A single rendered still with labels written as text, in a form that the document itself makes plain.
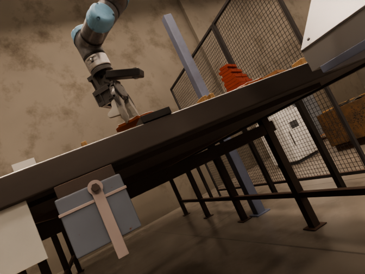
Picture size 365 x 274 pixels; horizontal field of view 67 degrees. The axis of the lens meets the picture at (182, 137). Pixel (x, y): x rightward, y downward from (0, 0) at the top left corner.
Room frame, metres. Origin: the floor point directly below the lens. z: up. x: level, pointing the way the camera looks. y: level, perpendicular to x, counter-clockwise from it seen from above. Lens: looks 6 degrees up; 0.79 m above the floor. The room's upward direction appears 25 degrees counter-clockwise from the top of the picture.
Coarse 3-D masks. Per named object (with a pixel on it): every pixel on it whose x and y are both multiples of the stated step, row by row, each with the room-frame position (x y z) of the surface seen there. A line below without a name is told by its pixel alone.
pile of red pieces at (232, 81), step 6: (228, 66) 1.81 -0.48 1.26; (234, 66) 1.87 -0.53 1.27; (222, 72) 1.83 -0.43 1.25; (228, 72) 1.81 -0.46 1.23; (234, 72) 1.83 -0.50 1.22; (240, 72) 1.91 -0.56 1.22; (222, 78) 1.84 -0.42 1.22; (228, 78) 1.82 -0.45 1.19; (234, 78) 1.79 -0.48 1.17; (240, 78) 1.83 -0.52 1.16; (246, 78) 1.91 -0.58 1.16; (228, 84) 1.83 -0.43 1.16; (234, 84) 1.80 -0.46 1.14; (240, 84) 1.78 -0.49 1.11; (228, 90) 1.83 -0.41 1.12
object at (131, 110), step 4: (128, 100) 0.89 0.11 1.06; (124, 104) 0.90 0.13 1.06; (128, 104) 0.89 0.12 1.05; (132, 104) 0.90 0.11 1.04; (128, 108) 0.90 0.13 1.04; (132, 108) 0.90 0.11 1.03; (128, 112) 0.91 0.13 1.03; (132, 112) 0.90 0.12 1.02; (136, 112) 0.90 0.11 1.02; (132, 116) 0.92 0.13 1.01
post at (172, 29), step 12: (168, 24) 2.91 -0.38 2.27; (180, 36) 2.94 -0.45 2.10; (180, 48) 2.91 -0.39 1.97; (192, 60) 2.94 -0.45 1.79; (192, 72) 2.92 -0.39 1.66; (192, 84) 2.99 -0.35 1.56; (204, 84) 2.94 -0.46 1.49; (228, 156) 2.95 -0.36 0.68; (240, 168) 2.92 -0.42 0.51; (240, 180) 2.95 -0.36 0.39; (252, 192) 2.93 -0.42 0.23; (252, 204) 2.93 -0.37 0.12; (252, 216) 2.97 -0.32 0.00
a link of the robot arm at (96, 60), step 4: (100, 52) 0.84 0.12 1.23; (92, 56) 0.83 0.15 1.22; (96, 56) 0.83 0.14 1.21; (100, 56) 0.83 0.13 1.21; (104, 56) 0.85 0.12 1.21; (88, 60) 0.83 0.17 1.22; (92, 60) 0.83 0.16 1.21; (96, 60) 0.83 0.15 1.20; (100, 60) 0.83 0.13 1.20; (104, 60) 0.84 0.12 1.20; (108, 60) 0.85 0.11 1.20; (88, 64) 0.84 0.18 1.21; (92, 64) 0.83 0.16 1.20; (96, 64) 0.83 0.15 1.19; (100, 64) 0.83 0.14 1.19; (88, 68) 0.85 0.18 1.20; (92, 68) 0.83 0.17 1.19
